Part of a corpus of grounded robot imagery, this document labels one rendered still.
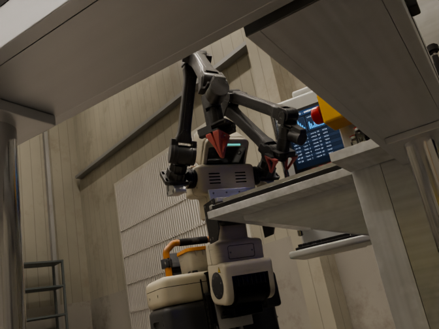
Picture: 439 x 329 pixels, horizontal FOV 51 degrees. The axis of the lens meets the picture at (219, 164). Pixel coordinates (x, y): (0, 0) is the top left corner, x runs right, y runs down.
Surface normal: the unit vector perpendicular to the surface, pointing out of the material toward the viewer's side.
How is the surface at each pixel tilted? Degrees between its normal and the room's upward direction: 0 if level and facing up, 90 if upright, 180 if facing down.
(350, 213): 90
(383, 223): 90
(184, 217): 90
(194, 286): 90
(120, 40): 180
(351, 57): 180
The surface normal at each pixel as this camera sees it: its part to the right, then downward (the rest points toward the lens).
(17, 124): 0.18, 0.94
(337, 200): -0.53, -0.17
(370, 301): -0.75, -0.07
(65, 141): 0.63, -0.35
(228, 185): 0.44, -0.22
